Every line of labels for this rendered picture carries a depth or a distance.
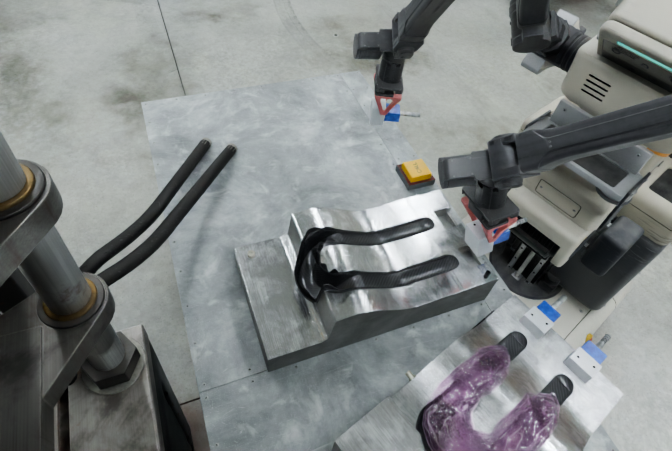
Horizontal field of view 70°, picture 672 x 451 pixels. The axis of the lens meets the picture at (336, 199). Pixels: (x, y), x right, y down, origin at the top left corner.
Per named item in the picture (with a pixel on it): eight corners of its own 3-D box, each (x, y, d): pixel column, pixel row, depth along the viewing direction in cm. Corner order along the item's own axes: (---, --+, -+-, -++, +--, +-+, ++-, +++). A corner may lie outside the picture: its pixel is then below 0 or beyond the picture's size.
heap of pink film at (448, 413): (493, 336, 94) (508, 317, 89) (569, 411, 86) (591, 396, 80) (399, 419, 82) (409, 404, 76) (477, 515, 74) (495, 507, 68)
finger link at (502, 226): (483, 255, 94) (488, 223, 87) (463, 230, 99) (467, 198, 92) (513, 243, 95) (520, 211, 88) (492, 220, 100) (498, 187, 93)
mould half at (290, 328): (429, 213, 122) (443, 176, 112) (484, 299, 106) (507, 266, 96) (235, 263, 106) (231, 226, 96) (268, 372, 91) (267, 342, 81)
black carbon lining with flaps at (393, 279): (426, 219, 111) (436, 192, 104) (462, 276, 102) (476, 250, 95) (283, 257, 101) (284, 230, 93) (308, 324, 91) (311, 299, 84)
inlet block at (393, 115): (417, 117, 130) (421, 101, 126) (418, 129, 127) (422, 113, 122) (369, 112, 129) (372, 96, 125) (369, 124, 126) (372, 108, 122)
